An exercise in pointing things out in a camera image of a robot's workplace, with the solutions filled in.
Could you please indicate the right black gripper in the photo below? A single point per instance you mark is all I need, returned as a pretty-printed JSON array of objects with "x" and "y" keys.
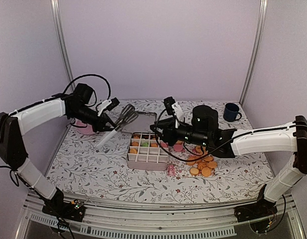
[{"x": 168, "y": 130}]

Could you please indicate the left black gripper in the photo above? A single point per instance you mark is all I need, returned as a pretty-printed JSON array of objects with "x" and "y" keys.
[{"x": 100, "y": 125}]

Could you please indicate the pink round cookie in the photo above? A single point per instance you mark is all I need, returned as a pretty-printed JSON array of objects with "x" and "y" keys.
[{"x": 164, "y": 145}]

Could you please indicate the metal tongs white handle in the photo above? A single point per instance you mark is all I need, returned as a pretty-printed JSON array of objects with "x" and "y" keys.
[{"x": 127, "y": 116}]

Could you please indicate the metal divided cookie tin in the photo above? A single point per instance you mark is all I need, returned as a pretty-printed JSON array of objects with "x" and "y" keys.
[{"x": 151, "y": 158}]

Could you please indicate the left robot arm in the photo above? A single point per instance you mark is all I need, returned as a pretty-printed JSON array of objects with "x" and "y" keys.
[{"x": 16, "y": 125}]

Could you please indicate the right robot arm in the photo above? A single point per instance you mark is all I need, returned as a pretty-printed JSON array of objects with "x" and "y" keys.
[{"x": 228, "y": 143}]

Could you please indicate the metal tin lid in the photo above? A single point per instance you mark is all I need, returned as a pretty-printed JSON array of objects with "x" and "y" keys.
[{"x": 141, "y": 123}]

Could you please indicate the pink plate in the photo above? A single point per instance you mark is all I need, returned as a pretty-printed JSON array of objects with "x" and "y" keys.
[{"x": 84, "y": 128}]

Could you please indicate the floral cookie tray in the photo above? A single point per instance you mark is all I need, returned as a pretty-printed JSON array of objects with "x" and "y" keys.
[{"x": 190, "y": 161}]

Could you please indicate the floral tablecloth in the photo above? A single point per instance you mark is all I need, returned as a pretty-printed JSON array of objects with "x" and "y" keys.
[{"x": 81, "y": 169}]

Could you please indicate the dark blue mug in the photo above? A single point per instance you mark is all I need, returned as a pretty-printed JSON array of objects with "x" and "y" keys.
[{"x": 231, "y": 112}]

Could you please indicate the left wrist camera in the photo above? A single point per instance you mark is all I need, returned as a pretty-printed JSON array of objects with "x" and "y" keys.
[{"x": 106, "y": 105}]

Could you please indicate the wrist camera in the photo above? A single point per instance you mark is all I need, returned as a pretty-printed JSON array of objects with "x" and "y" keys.
[
  {"x": 106, "y": 105},
  {"x": 174, "y": 109}
]

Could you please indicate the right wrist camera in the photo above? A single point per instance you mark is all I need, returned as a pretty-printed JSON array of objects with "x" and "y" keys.
[{"x": 174, "y": 109}]

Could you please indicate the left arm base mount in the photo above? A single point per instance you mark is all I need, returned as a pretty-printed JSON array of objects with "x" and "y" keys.
[{"x": 64, "y": 210}]

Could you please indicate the front aluminium rail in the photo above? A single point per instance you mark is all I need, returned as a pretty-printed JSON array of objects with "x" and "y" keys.
[{"x": 111, "y": 219}]

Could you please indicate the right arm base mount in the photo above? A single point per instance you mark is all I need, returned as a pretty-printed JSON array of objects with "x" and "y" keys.
[{"x": 256, "y": 211}]

